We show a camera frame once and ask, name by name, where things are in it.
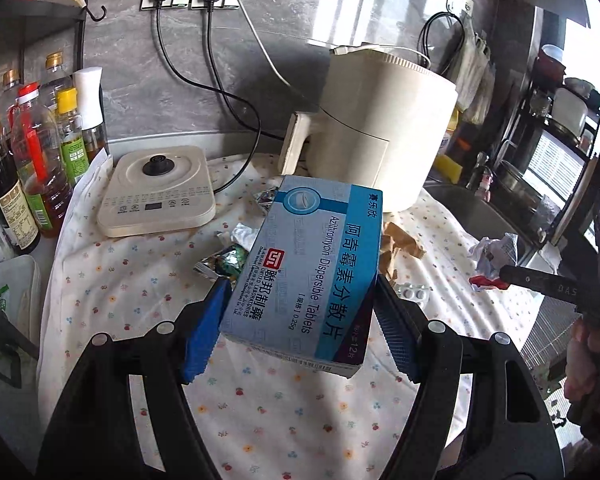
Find hanging black cable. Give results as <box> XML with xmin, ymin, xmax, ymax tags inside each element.
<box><xmin>419</xmin><ymin>10</ymin><xmax>466</xmax><ymax>73</ymax></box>

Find red cap oil bottle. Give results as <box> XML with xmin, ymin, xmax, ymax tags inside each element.
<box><xmin>11</xmin><ymin>82</ymin><xmax>73</xmax><ymax>238</ymax></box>

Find white top oil dispenser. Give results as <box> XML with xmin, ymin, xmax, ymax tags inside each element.
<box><xmin>72</xmin><ymin>67</ymin><xmax>110</xmax><ymax>161</ymax></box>

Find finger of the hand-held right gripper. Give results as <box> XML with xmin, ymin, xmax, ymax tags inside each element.
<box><xmin>499</xmin><ymin>264</ymin><xmax>561</xmax><ymax>298</ymax></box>

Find gold cap clear bottle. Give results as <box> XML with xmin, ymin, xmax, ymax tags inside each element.
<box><xmin>40</xmin><ymin>51</ymin><xmax>73</xmax><ymax>106</ymax></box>

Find blue medicine box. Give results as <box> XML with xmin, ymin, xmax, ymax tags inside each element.
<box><xmin>219</xmin><ymin>175</ymin><xmax>385</xmax><ymax>380</ymax></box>

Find hanging plastic bags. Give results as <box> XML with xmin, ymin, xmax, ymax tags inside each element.
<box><xmin>450</xmin><ymin>5</ymin><xmax>496</xmax><ymax>126</ymax></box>

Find floral tablecloth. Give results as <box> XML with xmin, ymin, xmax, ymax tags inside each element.
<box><xmin>37</xmin><ymin>152</ymin><xmax>541</xmax><ymax>480</ymax></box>

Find white charging cable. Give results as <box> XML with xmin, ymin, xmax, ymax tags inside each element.
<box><xmin>222</xmin><ymin>0</ymin><xmax>433</xmax><ymax>88</ymax></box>

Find black dish rack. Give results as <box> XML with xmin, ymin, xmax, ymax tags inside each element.
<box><xmin>490</xmin><ymin>5</ymin><xmax>600</xmax><ymax>251</ymax></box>

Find cream kettle base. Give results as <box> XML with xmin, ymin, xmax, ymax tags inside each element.
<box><xmin>97</xmin><ymin>146</ymin><xmax>217</xmax><ymax>238</ymax></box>

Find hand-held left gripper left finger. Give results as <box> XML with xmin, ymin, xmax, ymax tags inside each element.
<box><xmin>35</xmin><ymin>277</ymin><xmax>233</xmax><ymax>480</ymax></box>

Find white plastic container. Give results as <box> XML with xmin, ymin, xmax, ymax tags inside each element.
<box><xmin>0</xmin><ymin>255</ymin><xmax>43</xmax><ymax>346</ymax></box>

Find small pink white bottle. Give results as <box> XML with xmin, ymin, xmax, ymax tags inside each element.
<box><xmin>467</xmin><ymin>140</ymin><xmax>511</xmax><ymax>201</ymax></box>

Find white pill blister pack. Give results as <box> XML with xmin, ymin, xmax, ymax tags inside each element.
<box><xmin>397</xmin><ymin>282</ymin><xmax>431</xmax><ymax>305</ymax></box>

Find person's right hand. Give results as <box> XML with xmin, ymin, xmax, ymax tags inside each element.
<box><xmin>566</xmin><ymin>324</ymin><xmax>600</xmax><ymax>403</ymax></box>

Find silver foil wrapper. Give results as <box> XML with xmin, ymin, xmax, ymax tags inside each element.
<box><xmin>251</xmin><ymin>186</ymin><xmax>281</xmax><ymax>217</ymax></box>

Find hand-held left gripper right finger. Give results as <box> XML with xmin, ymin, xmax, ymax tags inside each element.
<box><xmin>375</xmin><ymin>275</ymin><xmax>566</xmax><ymax>480</ymax></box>

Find yellow sponge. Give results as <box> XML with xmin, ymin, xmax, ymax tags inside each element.
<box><xmin>432</xmin><ymin>152</ymin><xmax>461</xmax><ymax>183</ymax></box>

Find yellow cap green label bottle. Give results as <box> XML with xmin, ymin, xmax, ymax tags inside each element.
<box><xmin>55</xmin><ymin>87</ymin><xmax>91</xmax><ymax>186</ymax></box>

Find white red wrapper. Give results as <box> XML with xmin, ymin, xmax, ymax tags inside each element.
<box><xmin>467</xmin><ymin>232</ymin><xmax>521</xmax><ymax>293</ymax></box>

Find torn brown paper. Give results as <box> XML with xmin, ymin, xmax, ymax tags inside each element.
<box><xmin>382</xmin><ymin>220</ymin><xmax>426</xmax><ymax>281</ymax></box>

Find steel sink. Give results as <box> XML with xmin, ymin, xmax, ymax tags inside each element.
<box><xmin>422</xmin><ymin>182</ymin><xmax>536</xmax><ymax>261</ymax></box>

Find cream air fryer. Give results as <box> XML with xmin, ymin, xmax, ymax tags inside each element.
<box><xmin>279</xmin><ymin>42</ymin><xmax>460</xmax><ymax>213</ymax></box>

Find dark soy sauce bottle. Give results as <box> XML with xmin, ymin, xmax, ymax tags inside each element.
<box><xmin>0</xmin><ymin>80</ymin><xmax>41</xmax><ymax>256</ymax></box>

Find green foil wrapper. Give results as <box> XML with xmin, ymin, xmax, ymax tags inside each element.
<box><xmin>194</xmin><ymin>242</ymin><xmax>251</xmax><ymax>281</ymax></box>

